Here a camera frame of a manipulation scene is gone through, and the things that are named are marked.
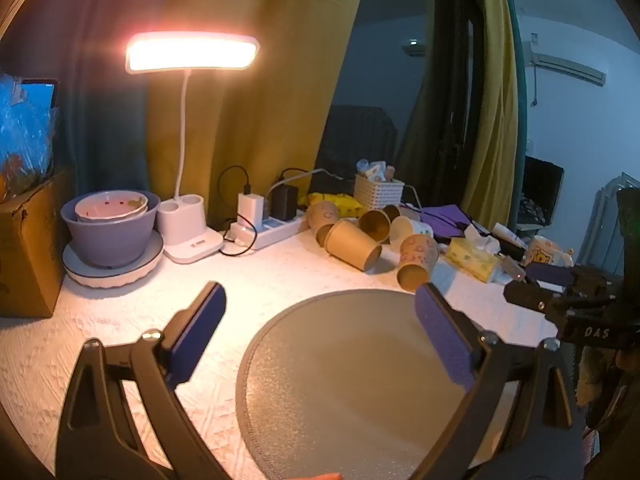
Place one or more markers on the white cartoon mug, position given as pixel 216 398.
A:
pixel 543 250

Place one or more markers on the fingertip at bottom edge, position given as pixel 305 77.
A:
pixel 330 476

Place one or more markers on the white round plate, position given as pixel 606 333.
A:
pixel 106 277

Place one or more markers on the pink patterned paper cup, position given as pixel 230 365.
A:
pixel 418 256

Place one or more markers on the pink inner bowl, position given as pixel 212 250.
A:
pixel 110 206

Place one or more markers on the yellow snack bag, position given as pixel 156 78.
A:
pixel 348 206

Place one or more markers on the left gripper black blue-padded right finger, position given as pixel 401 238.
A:
pixel 542 435

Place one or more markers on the cardboard box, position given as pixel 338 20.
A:
pixel 33 236

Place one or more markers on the round grey placemat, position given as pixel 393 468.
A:
pixel 346 382

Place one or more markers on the plastic bag with fruit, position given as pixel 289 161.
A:
pixel 28 124

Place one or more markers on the brown paper cup with print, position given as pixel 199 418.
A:
pixel 321 216

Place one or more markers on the purple bowl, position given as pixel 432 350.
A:
pixel 111 243

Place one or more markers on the black power adapter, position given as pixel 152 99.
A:
pixel 283 203

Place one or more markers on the white floral paper cup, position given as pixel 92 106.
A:
pixel 402 227

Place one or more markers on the purple cloth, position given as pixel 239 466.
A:
pixel 446 221

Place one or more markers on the yellow tissue pack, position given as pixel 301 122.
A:
pixel 473 261

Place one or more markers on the large brown paper cup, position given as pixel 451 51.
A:
pixel 345 241

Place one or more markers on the white charger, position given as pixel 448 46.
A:
pixel 251 209

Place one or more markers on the dark monitor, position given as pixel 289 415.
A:
pixel 541 188

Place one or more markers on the white power strip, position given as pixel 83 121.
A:
pixel 241 238

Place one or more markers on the air conditioner unit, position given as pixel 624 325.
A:
pixel 571 60

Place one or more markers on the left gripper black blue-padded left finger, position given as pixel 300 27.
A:
pixel 97 437

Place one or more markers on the white woven basket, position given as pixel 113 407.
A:
pixel 377 194

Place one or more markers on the yellow curtain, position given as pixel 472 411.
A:
pixel 207 132

